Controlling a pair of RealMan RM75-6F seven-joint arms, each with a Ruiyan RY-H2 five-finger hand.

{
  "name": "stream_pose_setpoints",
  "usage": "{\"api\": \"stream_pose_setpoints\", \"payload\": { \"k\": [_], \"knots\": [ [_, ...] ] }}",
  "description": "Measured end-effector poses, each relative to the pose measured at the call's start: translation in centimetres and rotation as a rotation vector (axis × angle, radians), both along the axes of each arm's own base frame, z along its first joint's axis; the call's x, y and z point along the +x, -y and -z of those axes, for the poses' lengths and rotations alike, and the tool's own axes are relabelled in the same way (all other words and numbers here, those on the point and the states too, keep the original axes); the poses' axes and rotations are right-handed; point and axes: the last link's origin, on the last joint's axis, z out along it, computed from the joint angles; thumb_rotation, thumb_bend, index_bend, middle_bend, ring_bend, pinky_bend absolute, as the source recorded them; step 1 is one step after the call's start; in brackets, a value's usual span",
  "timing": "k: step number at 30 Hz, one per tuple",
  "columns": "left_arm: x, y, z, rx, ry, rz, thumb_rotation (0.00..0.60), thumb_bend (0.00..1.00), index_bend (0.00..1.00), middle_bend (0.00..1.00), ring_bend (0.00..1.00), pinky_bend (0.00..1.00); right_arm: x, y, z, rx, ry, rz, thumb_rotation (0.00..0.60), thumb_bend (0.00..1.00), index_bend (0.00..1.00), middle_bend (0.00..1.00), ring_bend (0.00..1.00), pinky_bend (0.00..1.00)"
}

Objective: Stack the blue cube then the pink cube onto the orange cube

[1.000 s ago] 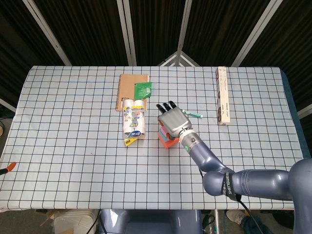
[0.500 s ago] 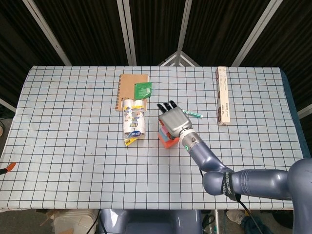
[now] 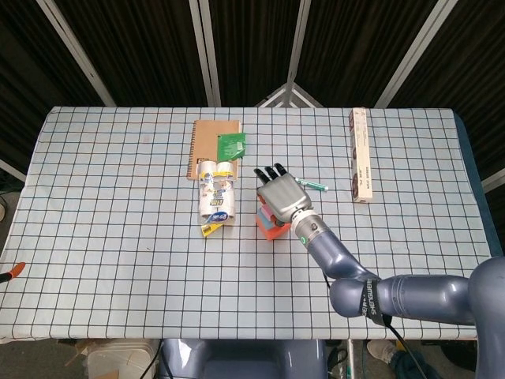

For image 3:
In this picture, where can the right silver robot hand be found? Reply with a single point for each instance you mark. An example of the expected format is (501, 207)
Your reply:
(284, 197)

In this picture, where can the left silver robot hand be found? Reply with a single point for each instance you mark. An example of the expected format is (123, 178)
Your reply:
(16, 269)

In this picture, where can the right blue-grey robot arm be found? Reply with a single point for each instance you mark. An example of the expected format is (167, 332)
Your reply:
(414, 300)

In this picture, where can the green marker pen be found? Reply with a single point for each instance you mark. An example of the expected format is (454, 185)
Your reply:
(313, 184)

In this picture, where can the orange foam cube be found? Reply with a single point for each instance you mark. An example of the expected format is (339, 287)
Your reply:
(272, 235)

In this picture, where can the tissue roll pack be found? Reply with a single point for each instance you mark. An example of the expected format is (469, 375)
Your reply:
(216, 197)

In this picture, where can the green foil sachet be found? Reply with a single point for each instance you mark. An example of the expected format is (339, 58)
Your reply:
(230, 146)

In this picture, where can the long cardboard wrap box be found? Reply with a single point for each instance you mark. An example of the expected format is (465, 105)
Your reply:
(361, 158)

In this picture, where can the brown spiral notebook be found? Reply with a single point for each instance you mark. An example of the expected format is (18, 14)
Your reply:
(207, 142)

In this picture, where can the white triangular metal stand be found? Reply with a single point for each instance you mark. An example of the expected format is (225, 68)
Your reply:
(290, 94)

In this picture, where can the checkered tablecloth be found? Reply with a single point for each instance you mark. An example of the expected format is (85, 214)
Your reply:
(118, 237)

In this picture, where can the white plastic bin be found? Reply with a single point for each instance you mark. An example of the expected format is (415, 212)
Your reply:
(118, 359)

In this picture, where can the blue-grey robot torso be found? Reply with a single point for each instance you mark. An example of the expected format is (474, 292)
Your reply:
(244, 359)

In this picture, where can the white screen frame post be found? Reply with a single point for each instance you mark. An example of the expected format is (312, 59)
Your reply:
(75, 51)
(418, 51)
(298, 39)
(205, 51)

